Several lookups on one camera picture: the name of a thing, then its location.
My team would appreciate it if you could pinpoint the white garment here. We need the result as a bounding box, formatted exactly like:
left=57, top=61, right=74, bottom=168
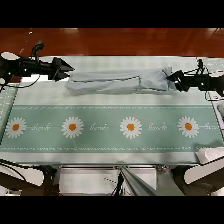
left=194, top=146, right=224, bottom=165

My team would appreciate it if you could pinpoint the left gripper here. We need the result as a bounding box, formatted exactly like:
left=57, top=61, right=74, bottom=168
left=40, top=57, right=76, bottom=83

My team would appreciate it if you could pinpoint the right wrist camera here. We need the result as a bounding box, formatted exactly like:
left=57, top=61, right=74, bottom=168
left=195, top=57, right=207, bottom=77

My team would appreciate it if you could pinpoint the silver frame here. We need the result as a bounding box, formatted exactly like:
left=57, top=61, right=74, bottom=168
left=49, top=163, right=188, bottom=197

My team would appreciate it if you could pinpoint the black cable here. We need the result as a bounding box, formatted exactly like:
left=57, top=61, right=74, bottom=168
left=0, top=74, right=42, bottom=91
left=111, top=171, right=126, bottom=197

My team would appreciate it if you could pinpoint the pale blue shirt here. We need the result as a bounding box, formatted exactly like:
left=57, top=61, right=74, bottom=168
left=65, top=67, right=177, bottom=96

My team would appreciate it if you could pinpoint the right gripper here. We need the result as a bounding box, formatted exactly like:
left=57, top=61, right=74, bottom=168
left=166, top=69, right=192, bottom=93

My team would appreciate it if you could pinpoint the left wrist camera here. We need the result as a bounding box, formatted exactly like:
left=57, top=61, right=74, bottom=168
left=30, top=40, right=46, bottom=62

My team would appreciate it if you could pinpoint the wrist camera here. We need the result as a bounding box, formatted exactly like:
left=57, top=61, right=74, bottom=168
left=195, top=57, right=207, bottom=77
left=30, top=40, right=46, bottom=62

